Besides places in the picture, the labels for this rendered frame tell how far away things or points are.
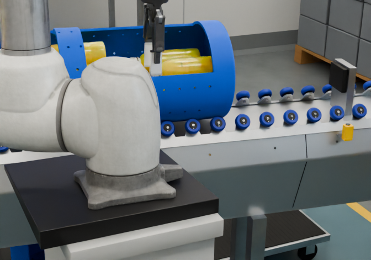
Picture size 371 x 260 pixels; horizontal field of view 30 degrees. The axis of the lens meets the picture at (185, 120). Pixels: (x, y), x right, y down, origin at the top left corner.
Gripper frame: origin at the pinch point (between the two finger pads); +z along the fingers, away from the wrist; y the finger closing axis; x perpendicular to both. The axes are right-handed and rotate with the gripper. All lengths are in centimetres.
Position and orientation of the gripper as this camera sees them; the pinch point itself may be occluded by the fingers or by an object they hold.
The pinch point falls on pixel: (152, 60)
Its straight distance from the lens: 190.9
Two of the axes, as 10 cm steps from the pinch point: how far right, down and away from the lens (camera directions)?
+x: -9.5, 0.8, -2.9
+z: -0.5, 9.2, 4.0
